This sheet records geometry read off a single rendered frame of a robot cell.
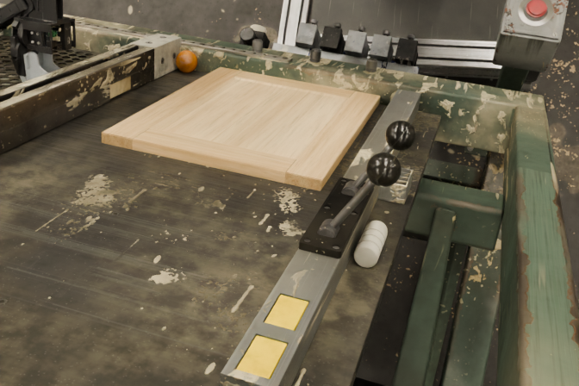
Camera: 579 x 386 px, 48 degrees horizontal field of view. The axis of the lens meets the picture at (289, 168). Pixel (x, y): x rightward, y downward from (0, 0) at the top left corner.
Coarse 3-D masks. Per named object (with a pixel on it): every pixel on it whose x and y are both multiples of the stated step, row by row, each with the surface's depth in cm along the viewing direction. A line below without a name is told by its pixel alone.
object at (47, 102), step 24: (120, 48) 135; (144, 48) 136; (168, 48) 144; (72, 72) 118; (96, 72) 119; (120, 72) 127; (144, 72) 136; (168, 72) 146; (0, 96) 101; (24, 96) 102; (48, 96) 107; (72, 96) 113; (96, 96) 120; (0, 120) 97; (24, 120) 102; (48, 120) 108; (0, 144) 98
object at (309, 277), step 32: (416, 96) 134; (384, 128) 114; (320, 256) 73; (288, 288) 66; (320, 288) 67; (256, 320) 61; (320, 320) 67; (288, 352) 57; (224, 384) 55; (256, 384) 54; (288, 384) 57
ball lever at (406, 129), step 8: (392, 128) 81; (400, 128) 80; (408, 128) 80; (392, 136) 81; (400, 136) 80; (408, 136) 80; (392, 144) 81; (400, 144) 80; (408, 144) 81; (384, 152) 83; (360, 176) 85; (352, 184) 86; (360, 184) 86; (344, 192) 86; (352, 192) 85
